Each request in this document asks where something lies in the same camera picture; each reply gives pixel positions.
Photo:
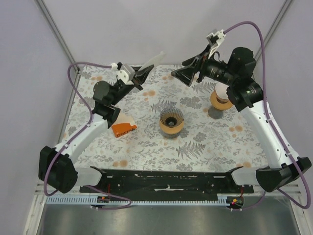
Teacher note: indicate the grey glass carafe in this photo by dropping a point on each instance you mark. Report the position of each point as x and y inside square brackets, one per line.
[215, 113]

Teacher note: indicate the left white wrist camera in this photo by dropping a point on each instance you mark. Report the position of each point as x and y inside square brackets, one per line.
[124, 71]

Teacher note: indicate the aluminium frame rail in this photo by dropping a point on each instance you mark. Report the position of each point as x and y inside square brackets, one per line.
[289, 188]

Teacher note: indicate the light blue cable duct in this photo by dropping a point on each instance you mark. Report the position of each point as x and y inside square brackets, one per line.
[102, 200]

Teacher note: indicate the orange coffee filter box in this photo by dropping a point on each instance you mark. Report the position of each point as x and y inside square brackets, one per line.
[123, 125]

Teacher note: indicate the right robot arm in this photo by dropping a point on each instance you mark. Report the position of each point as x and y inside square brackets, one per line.
[236, 88]

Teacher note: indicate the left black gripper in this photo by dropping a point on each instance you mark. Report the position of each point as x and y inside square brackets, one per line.
[141, 76]

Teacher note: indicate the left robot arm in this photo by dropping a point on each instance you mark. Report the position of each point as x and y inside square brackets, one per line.
[56, 166]

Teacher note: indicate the wooden ring dripper holder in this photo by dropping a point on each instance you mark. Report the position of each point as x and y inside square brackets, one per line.
[218, 103]

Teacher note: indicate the floral tablecloth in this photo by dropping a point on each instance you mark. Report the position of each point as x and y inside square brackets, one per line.
[204, 144]

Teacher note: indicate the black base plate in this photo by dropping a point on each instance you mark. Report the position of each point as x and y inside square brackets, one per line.
[140, 185]

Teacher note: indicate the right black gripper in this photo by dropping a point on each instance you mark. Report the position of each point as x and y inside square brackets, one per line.
[185, 75]

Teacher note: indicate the grey ribbed glass dripper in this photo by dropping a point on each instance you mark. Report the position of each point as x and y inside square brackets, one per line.
[171, 117]

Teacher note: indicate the white paper coffee filter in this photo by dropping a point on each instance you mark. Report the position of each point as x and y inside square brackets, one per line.
[221, 91]

